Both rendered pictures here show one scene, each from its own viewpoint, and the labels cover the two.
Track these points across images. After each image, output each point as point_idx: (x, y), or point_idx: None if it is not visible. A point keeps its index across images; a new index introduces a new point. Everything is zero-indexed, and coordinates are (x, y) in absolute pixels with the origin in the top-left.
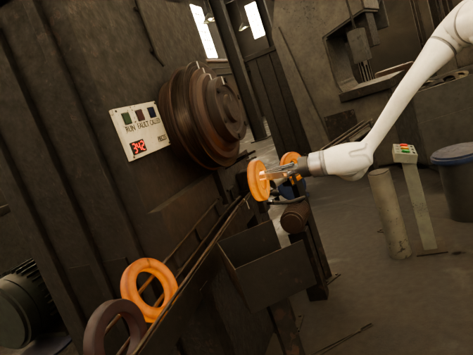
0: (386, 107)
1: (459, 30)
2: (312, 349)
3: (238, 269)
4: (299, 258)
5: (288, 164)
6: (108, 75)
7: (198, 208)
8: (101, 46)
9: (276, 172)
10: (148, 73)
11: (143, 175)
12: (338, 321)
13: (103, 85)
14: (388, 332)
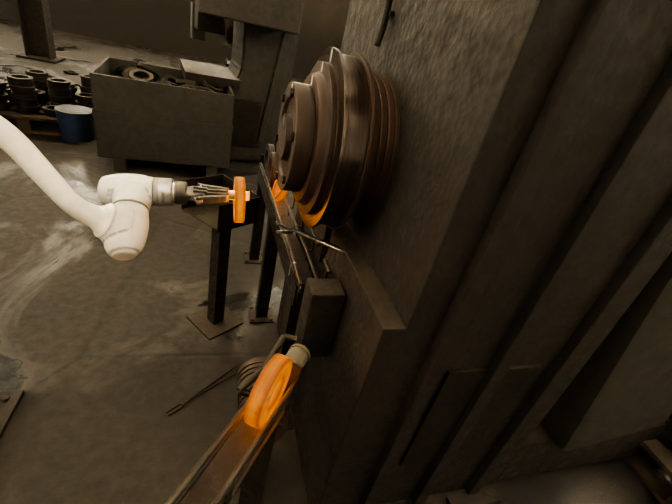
0: (48, 161)
1: None
2: (234, 381)
3: (221, 175)
4: None
5: (199, 191)
6: (348, 41)
7: None
8: (356, 8)
9: (211, 185)
10: (370, 51)
11: None
12: (210, 420)
13: (342, 51)
14: (150, 403)
